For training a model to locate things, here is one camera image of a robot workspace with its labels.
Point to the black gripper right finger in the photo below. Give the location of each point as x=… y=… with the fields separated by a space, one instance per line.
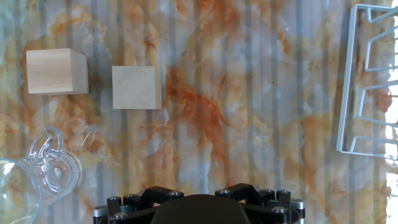
x=248 y=193

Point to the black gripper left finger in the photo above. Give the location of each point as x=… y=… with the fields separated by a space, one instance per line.
x=146 y=196

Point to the light wooden cube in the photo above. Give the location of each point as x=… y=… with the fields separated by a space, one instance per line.
x=133 y=87
x=49 y=71

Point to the orange marble pattern mat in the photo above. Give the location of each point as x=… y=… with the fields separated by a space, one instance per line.
x=217 y=93

